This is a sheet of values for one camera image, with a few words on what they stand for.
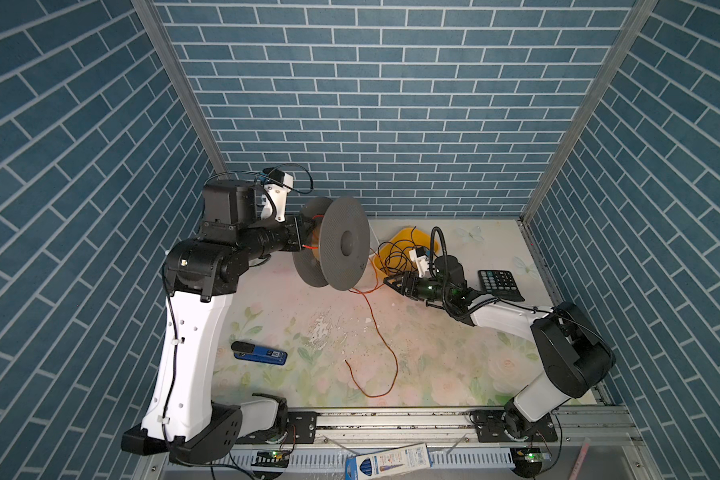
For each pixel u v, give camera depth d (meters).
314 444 0.72
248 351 0.83
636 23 0.72
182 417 0.35
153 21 0.71
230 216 0.40
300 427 0.73
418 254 0.82
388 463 0.68
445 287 0.69
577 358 0.46
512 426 0.66
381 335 0.90
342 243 0.59
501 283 1.00
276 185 0.50
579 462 0.69
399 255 1.07
